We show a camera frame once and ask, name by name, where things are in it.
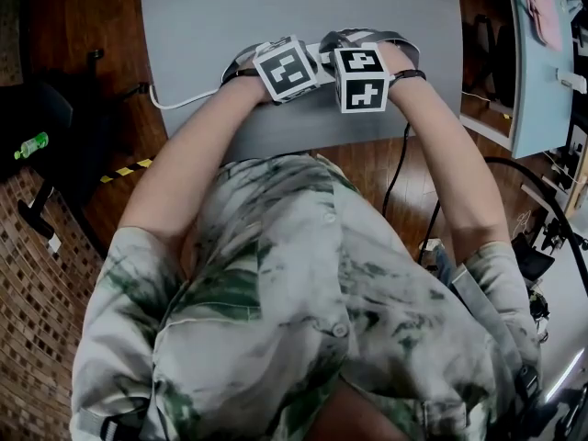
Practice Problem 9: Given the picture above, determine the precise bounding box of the grey gripper strap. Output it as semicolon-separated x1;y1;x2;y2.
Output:
219;42;261;87
319;27;422;66

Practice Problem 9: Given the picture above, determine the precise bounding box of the pink cloth item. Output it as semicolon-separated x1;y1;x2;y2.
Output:
518;0;564;52

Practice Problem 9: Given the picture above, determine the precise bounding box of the person's right forearm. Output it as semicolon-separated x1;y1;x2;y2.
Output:
384;43;514;266

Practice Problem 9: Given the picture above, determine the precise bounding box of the green drink bottle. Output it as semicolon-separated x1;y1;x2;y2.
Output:
12;130;50;161

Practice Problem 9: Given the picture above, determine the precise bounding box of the person's left forearm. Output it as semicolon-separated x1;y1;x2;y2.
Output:
118;74;277;266

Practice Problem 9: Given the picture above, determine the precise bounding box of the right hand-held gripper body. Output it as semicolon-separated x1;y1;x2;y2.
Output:
331;42;391;115

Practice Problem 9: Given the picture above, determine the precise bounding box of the thin dark wire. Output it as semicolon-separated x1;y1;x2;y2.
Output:
416;198;443;262

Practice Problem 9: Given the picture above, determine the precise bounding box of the thick black hose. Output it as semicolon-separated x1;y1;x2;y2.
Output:
481;155;588;266

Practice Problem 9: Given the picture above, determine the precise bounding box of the grey shoulder strap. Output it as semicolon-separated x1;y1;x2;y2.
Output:
449;264;548;431
75;404;153;441

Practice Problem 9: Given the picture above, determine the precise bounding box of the small white adapter block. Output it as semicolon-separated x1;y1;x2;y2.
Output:
558;67;587;93

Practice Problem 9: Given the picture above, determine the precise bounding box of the white cable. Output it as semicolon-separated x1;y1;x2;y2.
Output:
148;82;220;110

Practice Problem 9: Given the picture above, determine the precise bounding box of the light blue desk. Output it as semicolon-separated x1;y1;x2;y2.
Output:
458;0;588;160

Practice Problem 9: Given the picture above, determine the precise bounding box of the black office chair with headrest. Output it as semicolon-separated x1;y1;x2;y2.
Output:
0;48;153;256

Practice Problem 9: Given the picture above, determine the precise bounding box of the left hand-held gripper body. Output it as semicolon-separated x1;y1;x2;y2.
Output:
251;33;322;107

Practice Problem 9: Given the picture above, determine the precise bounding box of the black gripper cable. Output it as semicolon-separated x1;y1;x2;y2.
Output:
382;121;413;215

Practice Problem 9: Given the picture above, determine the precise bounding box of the white green patterned shirt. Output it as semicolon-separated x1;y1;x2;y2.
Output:
68;152;546;441

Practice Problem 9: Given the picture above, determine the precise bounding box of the yellow black striped tape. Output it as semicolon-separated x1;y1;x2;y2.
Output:
98;157;155;184

